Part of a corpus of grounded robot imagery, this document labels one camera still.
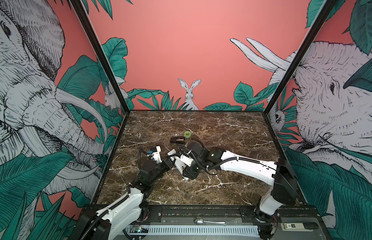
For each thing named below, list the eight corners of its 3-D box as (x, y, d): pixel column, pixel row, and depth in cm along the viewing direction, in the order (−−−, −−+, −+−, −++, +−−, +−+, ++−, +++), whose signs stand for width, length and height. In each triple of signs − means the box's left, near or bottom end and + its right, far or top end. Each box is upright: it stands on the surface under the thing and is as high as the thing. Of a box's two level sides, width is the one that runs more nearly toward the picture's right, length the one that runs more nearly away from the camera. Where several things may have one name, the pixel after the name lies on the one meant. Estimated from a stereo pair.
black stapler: (170, 144, 103) (169, 142, 101) (170, 137, 107) (170, 136, 105) (184, 144, 103) (184, 143, 101) (184, 138, 107) (184, 136, 105)
